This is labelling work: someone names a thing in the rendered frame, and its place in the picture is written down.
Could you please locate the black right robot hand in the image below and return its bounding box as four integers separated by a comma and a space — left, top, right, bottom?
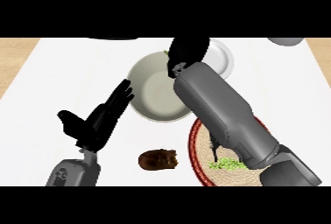
165, 37, 213, 80

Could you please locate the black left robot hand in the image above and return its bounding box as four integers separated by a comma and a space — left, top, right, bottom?
56, 78, 136, 153

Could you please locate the cream bowl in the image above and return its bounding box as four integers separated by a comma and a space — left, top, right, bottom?
127, 51, 195, 123

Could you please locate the round red-rimmed woven placemat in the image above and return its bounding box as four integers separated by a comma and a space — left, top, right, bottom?
188, 115, 278, 187

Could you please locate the white plate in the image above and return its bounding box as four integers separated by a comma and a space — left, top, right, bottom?
201, 38, 235, 81

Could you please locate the brown chocolate cupcake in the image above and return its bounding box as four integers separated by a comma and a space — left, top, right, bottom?
137, 149, 180, 171

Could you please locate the grey rounded object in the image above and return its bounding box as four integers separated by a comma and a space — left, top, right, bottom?
266, 37, 306, 47

